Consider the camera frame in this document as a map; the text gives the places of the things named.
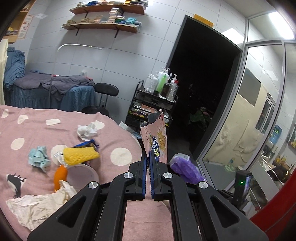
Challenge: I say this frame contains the white arc floor lamp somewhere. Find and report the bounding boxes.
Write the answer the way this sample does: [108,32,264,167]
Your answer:
[48,43,103,109]

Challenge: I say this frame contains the cream cloth covered chair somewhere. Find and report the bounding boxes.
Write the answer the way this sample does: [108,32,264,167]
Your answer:
[0,39,9,105]

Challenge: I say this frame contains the pink polka dot bedsheet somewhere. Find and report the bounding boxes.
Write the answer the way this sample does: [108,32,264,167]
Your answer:
[1,105,145,240]

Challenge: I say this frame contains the green pump bottle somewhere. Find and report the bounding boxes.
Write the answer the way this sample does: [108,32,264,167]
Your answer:
[154,67,170,95]

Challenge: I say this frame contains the white round paper cup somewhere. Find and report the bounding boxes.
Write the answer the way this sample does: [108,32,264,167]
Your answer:
[66,164,99,191]

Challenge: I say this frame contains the lower wooden wall shelf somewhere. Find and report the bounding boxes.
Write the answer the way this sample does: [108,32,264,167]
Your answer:
[62,15,142,33]

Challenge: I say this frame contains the wooden bookcase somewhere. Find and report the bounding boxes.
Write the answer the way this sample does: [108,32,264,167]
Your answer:
[3,0,36,44]

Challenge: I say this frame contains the dark brown pump bottle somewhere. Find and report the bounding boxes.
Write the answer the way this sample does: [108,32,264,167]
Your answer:
[160,73,172,98]

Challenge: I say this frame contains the upper wooden wall shelf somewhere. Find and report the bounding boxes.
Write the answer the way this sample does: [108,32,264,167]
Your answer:
[70,1,149,15]

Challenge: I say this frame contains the crumpled light blue paper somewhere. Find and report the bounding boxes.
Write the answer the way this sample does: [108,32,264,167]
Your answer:
[28,146,51,173]

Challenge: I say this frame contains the orange foam fruit net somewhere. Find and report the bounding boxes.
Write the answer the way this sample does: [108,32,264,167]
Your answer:
[54,165,68,191]

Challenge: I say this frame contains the black wire trolley rack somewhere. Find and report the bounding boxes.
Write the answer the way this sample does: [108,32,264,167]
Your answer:
[125,80,179,138]

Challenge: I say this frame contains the purple plastic snack bag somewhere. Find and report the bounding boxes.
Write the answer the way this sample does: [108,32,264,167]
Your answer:
[169,153,206,184]

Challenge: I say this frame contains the blue water jug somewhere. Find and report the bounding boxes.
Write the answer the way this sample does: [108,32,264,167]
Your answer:
[269,125,282,145]

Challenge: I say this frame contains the crumpled white tissue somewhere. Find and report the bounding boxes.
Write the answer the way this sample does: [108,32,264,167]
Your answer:
[76,123,98,141]

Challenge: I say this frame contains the white pump bottle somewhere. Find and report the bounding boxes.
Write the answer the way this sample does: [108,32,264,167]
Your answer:
[144,71,164,94]

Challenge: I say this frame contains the wooden wall shelf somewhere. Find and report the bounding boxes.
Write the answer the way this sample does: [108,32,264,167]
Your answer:
[70,1,149,15]
[62,15,142,33]

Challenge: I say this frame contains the massage bed with blue covers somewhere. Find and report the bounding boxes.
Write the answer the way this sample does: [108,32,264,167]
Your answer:
[3,47,95,111]

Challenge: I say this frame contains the clear pump bottle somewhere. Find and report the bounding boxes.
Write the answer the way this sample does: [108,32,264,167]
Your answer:
[166,74,178,101]

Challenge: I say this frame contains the yellow foam fruit net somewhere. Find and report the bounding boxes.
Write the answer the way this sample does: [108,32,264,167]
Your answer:
[63,147,100,166]

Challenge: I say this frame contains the pink fries snack bag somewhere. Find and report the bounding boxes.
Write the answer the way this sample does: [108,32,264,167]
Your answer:
[140,109,168,163]

